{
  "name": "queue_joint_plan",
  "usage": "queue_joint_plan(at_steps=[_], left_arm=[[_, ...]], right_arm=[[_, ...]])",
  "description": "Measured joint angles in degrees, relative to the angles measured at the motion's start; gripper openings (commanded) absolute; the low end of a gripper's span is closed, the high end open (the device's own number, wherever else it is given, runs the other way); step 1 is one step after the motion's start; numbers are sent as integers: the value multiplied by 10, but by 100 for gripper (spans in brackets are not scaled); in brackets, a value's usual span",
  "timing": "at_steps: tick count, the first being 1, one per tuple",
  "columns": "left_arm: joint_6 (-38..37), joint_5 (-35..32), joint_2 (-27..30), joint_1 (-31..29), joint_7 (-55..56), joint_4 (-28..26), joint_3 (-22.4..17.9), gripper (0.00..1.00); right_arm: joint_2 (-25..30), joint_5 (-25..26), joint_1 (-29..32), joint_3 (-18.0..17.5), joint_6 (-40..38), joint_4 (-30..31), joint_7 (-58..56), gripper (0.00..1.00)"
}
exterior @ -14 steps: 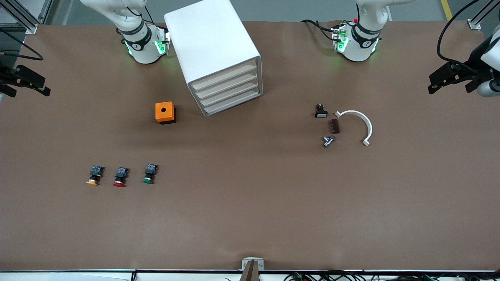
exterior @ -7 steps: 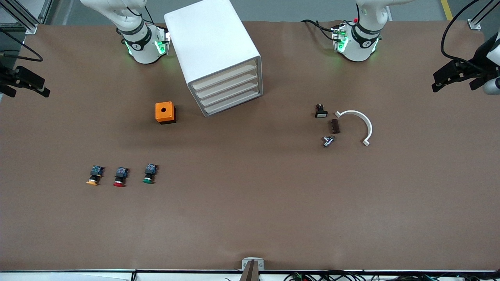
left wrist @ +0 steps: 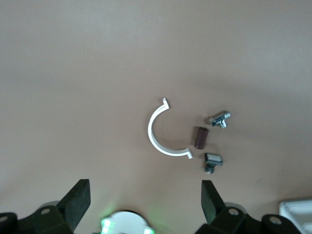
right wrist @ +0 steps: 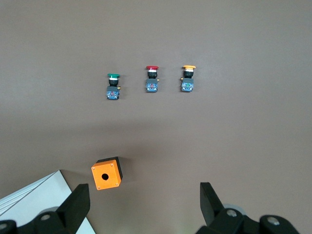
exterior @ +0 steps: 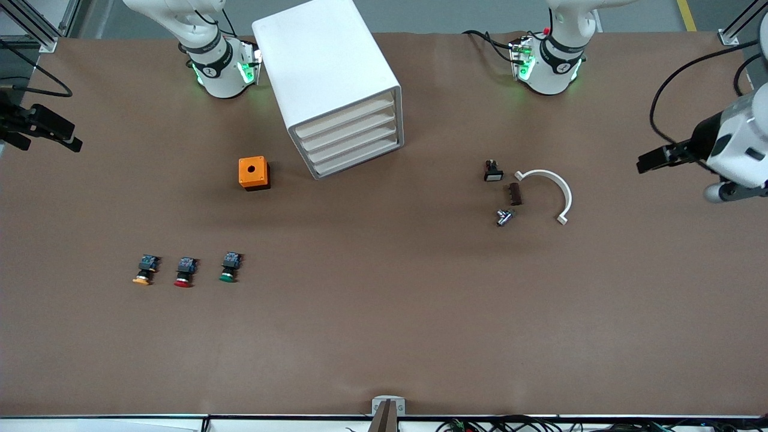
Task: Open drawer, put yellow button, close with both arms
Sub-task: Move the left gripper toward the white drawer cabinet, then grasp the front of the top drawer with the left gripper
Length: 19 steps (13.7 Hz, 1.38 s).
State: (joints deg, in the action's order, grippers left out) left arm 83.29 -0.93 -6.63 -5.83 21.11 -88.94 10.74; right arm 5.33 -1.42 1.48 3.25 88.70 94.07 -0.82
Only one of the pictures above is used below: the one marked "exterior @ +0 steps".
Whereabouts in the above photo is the red push button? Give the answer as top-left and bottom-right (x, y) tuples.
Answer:
(174, 257), (199, 288)

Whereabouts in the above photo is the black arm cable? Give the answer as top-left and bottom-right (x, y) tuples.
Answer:
(0, 38), (74, 98)
(650, 38), (768, 158)

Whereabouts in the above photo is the white curved plastic bracket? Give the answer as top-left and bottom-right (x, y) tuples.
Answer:
(514, 169), (573, 226)

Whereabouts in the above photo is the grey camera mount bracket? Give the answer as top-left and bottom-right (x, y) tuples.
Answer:
(370, 395), (406, 432)

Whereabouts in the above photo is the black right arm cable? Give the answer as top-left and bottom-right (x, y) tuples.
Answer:
(0, 38), (74, 98)

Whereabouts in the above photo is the aluminium frame profile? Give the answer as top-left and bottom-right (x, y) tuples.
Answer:
(0, 0), (82, 53)
(719, 0), (768, 47)

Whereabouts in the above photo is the black base cable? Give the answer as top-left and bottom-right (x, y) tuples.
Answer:
(462, 29), (523, 64)

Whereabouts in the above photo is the yellow push button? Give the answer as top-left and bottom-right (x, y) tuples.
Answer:
(133, 254), (160, 286)

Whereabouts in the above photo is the green push button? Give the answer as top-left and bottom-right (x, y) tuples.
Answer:
(218, 252), (243, 283)

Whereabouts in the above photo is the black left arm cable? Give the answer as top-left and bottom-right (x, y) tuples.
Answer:
(650, 38), (768, 158)

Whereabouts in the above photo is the black cable bundle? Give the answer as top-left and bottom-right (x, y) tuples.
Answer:
(438, 415), (768, 432)

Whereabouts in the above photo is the orange button enclosure box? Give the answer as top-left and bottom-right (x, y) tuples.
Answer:
(238, 156), (271, 191)

